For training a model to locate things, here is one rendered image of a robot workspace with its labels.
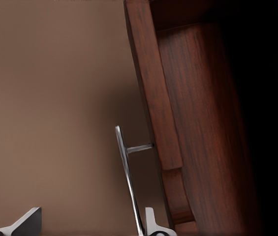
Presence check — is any dark red wooden cabinet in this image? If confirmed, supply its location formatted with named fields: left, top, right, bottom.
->
left=149, top=0, right=278, bottom=236

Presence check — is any silver metal drawer handle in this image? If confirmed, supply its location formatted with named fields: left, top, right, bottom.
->
left=115, top=125, right=154, bottom=236

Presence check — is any dark red wooden drawer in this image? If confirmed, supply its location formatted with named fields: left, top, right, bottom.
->
left=123, top=0, right=198, bottom=236

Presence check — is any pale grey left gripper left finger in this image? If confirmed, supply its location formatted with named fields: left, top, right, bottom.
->
left=0, top=206, right=42, bottom=236

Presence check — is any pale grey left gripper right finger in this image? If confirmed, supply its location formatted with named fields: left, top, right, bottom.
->
left=144, top=207, right=177, bottom=236

